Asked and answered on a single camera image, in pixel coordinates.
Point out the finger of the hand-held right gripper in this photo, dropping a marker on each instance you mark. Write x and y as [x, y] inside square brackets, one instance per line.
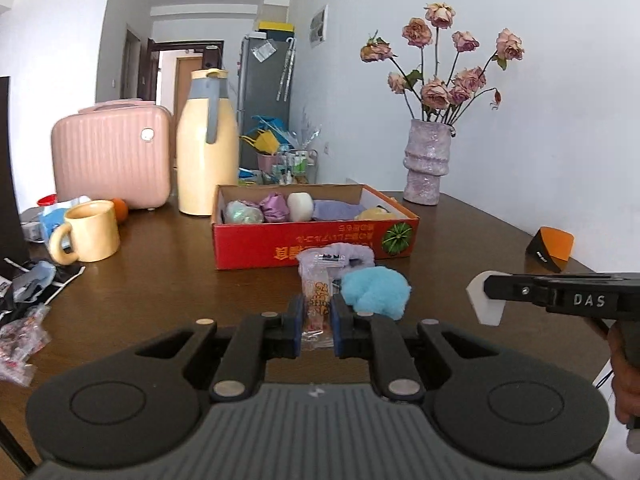
[515, 290]

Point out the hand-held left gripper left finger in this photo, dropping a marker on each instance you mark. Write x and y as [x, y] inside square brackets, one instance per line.
[298, 322]

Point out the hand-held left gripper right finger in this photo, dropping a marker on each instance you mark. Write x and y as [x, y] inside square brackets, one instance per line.
[336, 325]

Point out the white foam piece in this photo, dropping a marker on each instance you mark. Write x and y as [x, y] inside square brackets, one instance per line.
[482, 302]

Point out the clear snack packet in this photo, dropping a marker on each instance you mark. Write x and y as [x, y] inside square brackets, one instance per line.
[317, 285]

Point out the red printed cardboard box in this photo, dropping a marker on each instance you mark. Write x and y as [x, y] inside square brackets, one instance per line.
[320, 247]

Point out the yellow and white plush toy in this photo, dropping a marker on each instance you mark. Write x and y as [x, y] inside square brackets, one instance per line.
[380, 214]

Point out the white soft roll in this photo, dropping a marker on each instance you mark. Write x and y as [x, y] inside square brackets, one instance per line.
[301, 206]

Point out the green and white soft ball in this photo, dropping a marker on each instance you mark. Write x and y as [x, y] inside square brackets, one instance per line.
[242, 212]

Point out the person's right hand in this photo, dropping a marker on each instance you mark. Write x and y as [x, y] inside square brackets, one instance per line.
[625, 375]

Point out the blue fluffy plush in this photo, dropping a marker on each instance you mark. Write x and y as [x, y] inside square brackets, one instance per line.
[375, 292]

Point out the orange and black wedge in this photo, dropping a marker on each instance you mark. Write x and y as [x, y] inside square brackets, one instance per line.
[552, 247]

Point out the lavender fluffy scrunchie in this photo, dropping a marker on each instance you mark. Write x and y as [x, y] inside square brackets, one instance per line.
[340, 252]

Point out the lavender cloth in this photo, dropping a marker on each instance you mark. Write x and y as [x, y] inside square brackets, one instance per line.
[337, 210]

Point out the lilac ribbed vase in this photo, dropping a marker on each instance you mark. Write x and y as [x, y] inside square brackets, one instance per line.
[426, 160]

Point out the yellow bag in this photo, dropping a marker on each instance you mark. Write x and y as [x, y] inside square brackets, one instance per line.
[262, 142]

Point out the yellow thermos jug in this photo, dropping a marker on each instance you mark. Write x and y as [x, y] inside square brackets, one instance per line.
[207, 150]

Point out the orange fruit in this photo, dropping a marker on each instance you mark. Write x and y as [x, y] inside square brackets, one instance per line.
[121, 210]

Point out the bunch of dried pink roses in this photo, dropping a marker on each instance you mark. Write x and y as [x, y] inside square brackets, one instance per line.
[440, 80]

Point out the yellow mug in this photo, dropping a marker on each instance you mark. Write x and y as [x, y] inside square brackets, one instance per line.
[92, 232]

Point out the grey fridge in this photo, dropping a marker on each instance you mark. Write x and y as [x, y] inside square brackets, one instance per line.
[265, 95]

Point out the black cloth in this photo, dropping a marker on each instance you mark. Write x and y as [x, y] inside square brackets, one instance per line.
[65, 277]

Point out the pink suitcase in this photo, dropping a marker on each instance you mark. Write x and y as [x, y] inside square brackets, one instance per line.
[110, 155]

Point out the brown wooden door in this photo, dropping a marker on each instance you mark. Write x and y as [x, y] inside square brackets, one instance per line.
[187, 80]

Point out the blue and white pack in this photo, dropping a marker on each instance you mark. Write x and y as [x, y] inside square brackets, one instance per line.
[50, 220]

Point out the grey face mask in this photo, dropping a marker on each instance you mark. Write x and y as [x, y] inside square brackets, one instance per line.
[32, 280]

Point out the clear plastic candy bag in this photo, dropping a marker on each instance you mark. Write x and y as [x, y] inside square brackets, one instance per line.
[20, 340]

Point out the red lid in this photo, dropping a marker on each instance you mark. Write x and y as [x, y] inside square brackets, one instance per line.
[46, 200]

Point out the yellow box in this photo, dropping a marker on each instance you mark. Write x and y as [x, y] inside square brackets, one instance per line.
[275, 27]

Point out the black panel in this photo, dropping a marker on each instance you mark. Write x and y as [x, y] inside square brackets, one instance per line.
[10, 170]

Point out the wall picture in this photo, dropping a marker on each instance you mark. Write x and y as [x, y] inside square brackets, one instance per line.
[318, 25]

